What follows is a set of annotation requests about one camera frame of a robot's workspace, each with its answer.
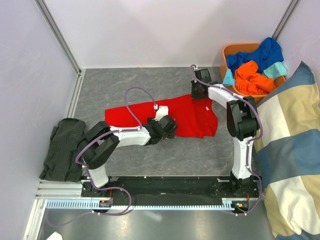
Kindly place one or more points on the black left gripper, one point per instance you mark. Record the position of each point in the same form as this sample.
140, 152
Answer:
170, 135

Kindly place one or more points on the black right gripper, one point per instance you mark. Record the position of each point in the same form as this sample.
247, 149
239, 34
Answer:
193, 95

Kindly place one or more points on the red t shirt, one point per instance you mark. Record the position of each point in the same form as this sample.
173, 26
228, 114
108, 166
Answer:
194, 117

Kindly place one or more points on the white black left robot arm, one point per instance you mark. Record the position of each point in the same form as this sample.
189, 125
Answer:
97, 145

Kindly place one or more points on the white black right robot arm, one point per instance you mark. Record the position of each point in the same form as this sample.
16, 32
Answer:
242, 123

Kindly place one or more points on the orange t shirt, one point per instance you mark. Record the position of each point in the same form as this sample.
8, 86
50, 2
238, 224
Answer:
249, 82

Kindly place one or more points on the blue and teal t shirt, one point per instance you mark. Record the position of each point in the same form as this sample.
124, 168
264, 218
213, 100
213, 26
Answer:
267, 55

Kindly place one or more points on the blue and beige checked pillow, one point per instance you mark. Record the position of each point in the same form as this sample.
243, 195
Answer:
288, 152

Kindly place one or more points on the dark green striped folded shirt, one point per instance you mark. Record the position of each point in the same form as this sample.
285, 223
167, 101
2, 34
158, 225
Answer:
59, 164

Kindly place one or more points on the white object bottom left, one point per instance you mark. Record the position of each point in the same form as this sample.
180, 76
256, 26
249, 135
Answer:
55, 236

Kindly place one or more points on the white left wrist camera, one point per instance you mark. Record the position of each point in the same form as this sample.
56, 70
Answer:
161, 112

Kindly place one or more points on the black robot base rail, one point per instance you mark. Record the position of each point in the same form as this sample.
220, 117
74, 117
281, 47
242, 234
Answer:
211, 186

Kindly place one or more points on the light blue slotted cable duct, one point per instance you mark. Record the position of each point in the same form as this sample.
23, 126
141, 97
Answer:
90, 204

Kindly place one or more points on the right aluminium corner post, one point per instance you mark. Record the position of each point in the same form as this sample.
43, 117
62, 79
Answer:
288, 13

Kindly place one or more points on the aluminium corner frame post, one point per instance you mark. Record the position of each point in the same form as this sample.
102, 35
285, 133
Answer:
46, 13

